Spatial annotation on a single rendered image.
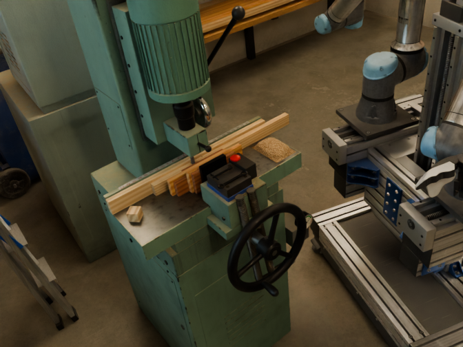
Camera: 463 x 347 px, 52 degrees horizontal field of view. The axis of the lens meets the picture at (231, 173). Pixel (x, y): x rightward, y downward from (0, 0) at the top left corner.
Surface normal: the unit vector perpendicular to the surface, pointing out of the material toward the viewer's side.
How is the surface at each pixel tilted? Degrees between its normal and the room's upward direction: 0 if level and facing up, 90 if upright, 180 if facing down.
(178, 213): 0
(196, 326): 90
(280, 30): 90
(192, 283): 90
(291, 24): 90
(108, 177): 0
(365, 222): 0
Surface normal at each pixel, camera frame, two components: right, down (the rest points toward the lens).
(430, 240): 0.34, 0.54
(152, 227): -0.11, -0.79
